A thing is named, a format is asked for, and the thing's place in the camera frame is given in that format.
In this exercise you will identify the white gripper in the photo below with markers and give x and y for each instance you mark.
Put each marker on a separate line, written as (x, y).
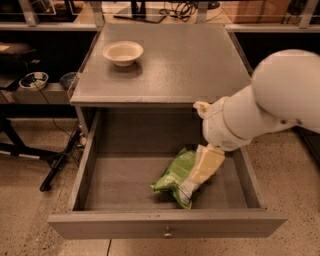
(214, 125)

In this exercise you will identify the green rice chip bag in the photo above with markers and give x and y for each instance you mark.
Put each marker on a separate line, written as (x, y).
(176, 179)

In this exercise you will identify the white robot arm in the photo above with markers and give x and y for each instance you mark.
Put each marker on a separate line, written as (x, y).
(284, 92)

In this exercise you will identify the grey cabinet with counter top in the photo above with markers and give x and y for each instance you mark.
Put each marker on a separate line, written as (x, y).
(180, 64)

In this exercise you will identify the metal drawer knob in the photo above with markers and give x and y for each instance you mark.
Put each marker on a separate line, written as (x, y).
(168, 234)

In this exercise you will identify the white paper bowl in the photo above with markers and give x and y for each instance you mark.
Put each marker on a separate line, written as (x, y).
(123, 53)

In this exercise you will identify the cardboard box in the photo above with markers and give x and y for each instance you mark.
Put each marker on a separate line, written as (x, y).
(255, 11)

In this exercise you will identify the black monitor stand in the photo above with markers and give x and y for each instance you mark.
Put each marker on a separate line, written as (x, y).
(138, 11)

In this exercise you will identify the dark round bowl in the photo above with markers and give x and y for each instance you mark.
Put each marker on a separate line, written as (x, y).
(68, 79)

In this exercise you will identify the grey shelf rack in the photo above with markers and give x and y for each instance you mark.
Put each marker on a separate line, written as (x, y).
(60, 31)

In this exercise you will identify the white bowl with black cable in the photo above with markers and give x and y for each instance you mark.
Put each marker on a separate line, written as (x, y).
(34, 81)

